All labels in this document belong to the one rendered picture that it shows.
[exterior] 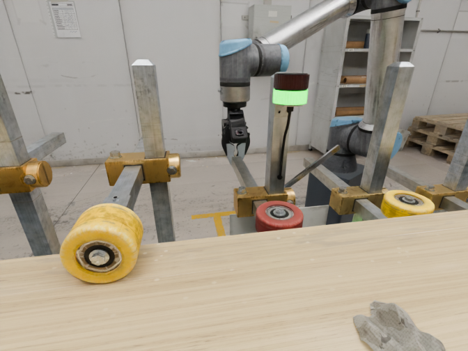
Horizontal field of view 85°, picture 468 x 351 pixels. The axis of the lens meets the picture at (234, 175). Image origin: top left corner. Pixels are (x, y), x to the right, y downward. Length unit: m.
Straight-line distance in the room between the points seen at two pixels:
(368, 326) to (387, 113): 0.45
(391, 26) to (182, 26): 2.32
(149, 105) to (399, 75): 0.49
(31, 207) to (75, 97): 2.78
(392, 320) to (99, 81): 3.17
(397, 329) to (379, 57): 1.05
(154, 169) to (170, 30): 2.71
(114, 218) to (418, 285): 0.36
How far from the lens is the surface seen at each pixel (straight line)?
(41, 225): 0.64
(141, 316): 0.32
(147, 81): 0.49
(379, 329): 0.31
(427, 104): 4.69
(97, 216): 0.33
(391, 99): 0.64
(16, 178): 0.60
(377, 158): 0.67
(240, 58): 0.76
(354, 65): 3.80
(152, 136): 0.50
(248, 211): 0.58
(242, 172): 0.70
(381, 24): 1.22
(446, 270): 0.43
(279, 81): 0.46
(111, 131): 3.33
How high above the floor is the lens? 1.14
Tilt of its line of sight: 24 degrees down
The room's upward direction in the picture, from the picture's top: straight up
